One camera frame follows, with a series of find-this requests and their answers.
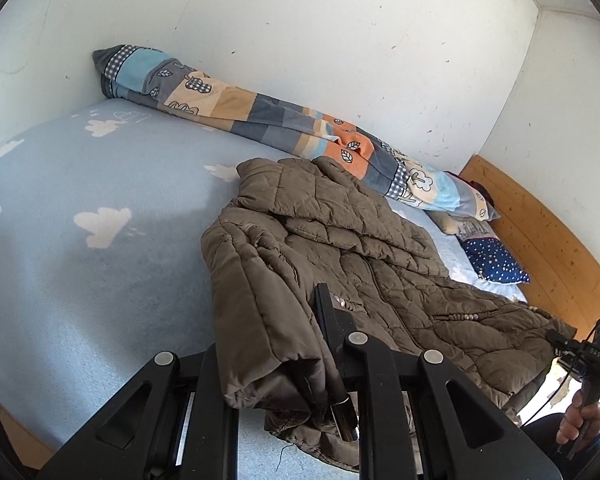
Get blue star print pillow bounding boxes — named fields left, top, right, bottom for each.
left=455, top=220, right=531, bottom=286

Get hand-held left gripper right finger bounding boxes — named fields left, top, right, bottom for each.
left=312, top=284, right=563, bottom=480

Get wooden headboard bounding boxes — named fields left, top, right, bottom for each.
left=459, top=155, right=600, bottom=331

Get beige pillow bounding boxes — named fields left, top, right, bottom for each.
left=426, top=210, right=463, bottom=236

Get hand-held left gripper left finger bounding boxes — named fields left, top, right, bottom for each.
left=37, top=345, right=239, bottom=480

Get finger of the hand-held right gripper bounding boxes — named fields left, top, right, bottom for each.
left=546, top=330, right=583, bottom=356

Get dark red cloth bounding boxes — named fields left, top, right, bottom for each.
left=461, top=180, right=496, bottom=206

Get person's dark trousers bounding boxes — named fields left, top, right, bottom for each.
left=522, top=412, right=600, bottom=480

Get person's right hand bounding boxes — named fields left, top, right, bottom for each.
left=556, top=389, right=600, bottom=446

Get brown quilted hooded jacket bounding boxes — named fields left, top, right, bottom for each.
left=201, top=156, right=578, bottom=473

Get light blue cloud bed sheet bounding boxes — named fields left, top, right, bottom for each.
left=0, top=97, right=528, bottom=466

